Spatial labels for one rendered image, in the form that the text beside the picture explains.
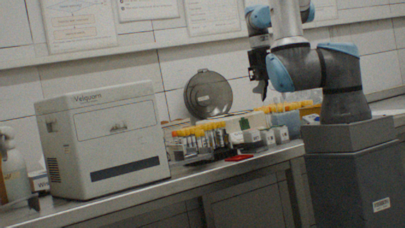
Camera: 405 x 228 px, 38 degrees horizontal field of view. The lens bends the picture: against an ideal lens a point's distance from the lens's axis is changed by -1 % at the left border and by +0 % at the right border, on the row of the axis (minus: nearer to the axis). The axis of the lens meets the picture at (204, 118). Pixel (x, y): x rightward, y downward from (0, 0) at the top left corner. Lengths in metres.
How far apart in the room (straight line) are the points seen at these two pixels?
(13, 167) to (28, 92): 0.53
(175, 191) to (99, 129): 0.28
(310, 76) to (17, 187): 0.90
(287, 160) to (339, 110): 0.37
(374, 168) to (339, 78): 0.27
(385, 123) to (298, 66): 0.31
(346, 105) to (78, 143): 0.75
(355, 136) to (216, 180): 0.44
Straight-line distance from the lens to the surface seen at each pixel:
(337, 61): 1.72
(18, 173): 1.81
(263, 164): 1.92
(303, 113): 2.30
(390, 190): 1.78
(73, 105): 1.64
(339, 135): 1.70
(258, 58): 2.16
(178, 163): 1.80
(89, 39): 2.38
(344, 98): 1.72
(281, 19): 1.72
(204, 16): 2.67
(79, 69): 2.36
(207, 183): 1.79
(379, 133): 1.76
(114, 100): 1.69
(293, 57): 1.69
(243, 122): 2.06
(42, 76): 2.30
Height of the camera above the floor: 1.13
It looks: 3 degrees down
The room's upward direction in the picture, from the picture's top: 10 degrees counter-clockwise
